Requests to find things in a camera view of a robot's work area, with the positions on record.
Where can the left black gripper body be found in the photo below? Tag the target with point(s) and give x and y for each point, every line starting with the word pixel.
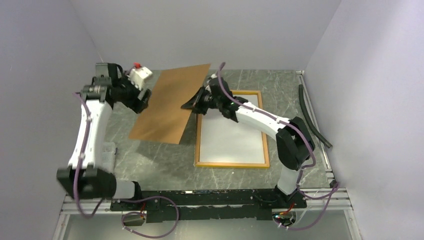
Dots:
pixel 128 92

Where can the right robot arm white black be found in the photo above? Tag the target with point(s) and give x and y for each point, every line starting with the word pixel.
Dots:
pixel 293 141

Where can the yellow picture frame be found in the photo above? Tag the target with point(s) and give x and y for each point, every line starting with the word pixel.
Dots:
pixel 198 139

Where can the aluminium extrusion rail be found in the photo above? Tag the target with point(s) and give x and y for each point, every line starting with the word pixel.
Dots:
pixel 264 198

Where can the brown backing board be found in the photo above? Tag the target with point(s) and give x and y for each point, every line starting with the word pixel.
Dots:
pixel 164 120

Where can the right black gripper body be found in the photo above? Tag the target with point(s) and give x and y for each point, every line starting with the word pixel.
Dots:
pixel 209 101

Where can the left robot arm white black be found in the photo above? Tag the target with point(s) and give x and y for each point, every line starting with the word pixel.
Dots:
pixel 85 176

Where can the clear plastic screw box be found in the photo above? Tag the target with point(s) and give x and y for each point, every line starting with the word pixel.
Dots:
pixel 108 156

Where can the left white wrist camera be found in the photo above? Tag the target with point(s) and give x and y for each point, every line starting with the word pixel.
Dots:
pixel 138 75

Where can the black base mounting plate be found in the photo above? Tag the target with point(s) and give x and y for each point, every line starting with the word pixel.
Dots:
pixel 206 213

